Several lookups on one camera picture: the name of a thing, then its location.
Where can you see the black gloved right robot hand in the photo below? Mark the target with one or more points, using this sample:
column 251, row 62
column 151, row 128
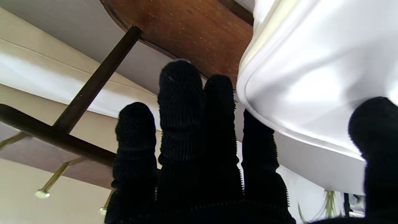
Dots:
column 186, row 155

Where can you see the white zippered cosmetic bag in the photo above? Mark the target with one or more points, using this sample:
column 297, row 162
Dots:
column 311, row 77

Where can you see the dark wooden jewelry stand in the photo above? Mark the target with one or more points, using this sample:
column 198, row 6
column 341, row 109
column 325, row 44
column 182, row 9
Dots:
column 186, row 31

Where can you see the beige sofa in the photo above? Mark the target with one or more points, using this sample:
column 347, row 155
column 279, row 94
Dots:
column 46, row 77

